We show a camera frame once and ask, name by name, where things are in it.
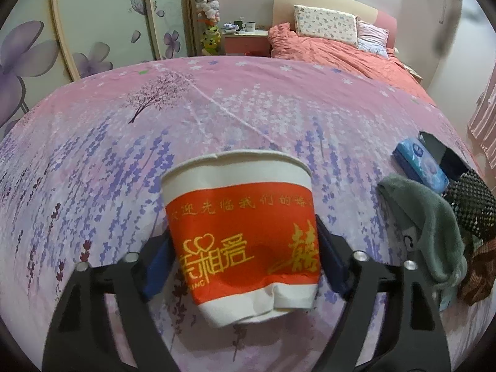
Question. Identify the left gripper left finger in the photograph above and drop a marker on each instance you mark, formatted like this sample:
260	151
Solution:
102	321

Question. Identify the brown striped cloth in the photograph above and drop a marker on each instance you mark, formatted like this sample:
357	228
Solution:
479	280

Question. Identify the black mesh hair brush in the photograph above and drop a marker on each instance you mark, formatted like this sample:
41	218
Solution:
473	205

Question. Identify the red white paper cup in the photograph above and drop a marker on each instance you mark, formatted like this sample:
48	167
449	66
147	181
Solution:
244	230

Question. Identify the green fuzzy sock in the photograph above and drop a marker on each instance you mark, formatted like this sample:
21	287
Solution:
428	228

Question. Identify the grey plastic mailer bag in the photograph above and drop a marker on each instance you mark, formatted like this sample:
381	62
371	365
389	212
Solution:
450	163

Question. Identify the blue tissue pack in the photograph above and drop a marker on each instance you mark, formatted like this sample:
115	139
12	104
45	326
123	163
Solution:
419	165

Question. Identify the pink striped curtain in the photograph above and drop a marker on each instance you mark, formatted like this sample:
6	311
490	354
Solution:
482	125

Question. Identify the pink striped pillow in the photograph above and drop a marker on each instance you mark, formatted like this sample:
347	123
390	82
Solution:
372	39

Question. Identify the pink bedside table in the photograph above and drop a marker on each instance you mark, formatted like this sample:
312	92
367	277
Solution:
248	43

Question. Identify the floral white pillow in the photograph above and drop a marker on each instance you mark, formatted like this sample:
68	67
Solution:
326	23

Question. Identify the coral red bed duvet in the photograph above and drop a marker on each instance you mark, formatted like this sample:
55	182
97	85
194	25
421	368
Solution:
287	45

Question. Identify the floral sliding wardrobe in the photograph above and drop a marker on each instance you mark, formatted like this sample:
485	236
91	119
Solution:
46	44

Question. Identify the stacked plush toys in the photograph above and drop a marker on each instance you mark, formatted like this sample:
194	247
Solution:
207	15

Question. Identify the beige pink headboard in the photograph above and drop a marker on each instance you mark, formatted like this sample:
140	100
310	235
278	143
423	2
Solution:
283	13

